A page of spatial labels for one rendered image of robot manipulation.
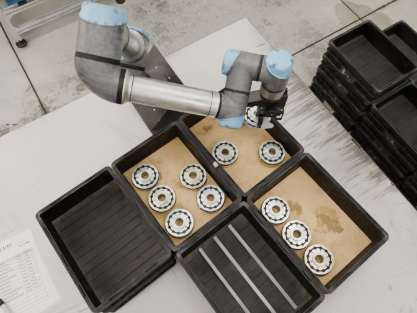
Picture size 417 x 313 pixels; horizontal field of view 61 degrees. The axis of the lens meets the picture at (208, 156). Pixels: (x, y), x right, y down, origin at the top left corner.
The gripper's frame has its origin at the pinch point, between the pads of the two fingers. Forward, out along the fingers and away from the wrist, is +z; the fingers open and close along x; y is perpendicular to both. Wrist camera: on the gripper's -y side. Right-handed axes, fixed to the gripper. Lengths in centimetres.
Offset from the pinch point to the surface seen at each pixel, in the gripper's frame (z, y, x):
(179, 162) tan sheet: 16.3, -28.2, -10.3
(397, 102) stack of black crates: 61, 88, 52
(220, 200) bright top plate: 13.3, -11.3, -25.6
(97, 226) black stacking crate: 17, -56, -37
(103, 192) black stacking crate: 17, -55, -24
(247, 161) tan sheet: 16.2, -1.5, -8.2
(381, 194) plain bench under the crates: 29, 55, -14
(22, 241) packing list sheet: 30, -88, -42
